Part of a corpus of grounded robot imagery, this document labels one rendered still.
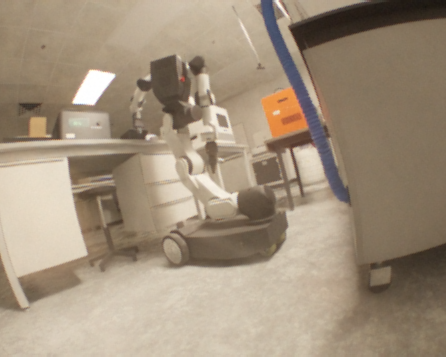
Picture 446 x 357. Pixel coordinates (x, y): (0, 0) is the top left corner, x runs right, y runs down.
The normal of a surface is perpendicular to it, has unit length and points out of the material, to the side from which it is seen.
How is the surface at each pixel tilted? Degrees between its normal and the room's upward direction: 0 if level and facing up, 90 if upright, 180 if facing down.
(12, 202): 90
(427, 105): 90
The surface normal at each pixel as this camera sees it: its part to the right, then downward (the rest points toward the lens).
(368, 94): -0.53, 0.11
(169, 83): -0.10, 0.34
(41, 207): 0.81, -0.22
